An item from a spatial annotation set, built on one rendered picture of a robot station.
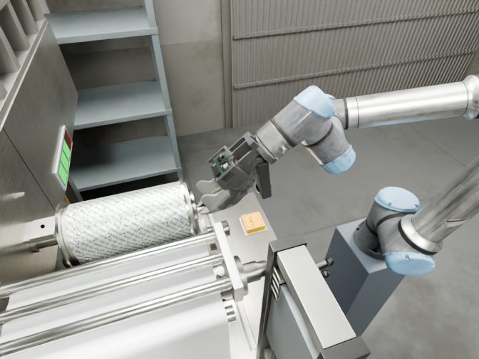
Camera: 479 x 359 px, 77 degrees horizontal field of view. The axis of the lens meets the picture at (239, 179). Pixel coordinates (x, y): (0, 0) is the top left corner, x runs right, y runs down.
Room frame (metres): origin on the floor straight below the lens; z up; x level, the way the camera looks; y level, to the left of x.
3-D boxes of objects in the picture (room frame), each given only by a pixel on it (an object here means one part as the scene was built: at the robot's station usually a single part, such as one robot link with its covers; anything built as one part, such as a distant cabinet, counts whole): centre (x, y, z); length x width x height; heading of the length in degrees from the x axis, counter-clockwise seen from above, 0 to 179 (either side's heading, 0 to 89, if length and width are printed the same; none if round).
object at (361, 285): (0.62, -0.48, 0.45); 0.20 x 0.20 x 0.90; 18
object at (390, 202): (0.62, -0.48, 1.07); 0.13 x 0.12 x 0.14; 173
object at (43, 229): (0.38, 0.41, 1.28); 0.06 x 0.05 x 0.02; 108
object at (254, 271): (0.26, -0.03, 1.34); 0.06 x 0.03 x 0.03; 108
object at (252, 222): (0.70, -0.05, 0.91); 0.07 x 0.07 x 0.02; 18
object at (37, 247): (0.38, 0.40, 1.25); 0.07 x 0.04 x 0.04; 108
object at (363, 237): (0.62, -0.48, 0.95); 0.15 x 0.15 x 0.10
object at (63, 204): (0.39, 0.36, 1.25); 0.15 x 0.01 x 0.15; 18
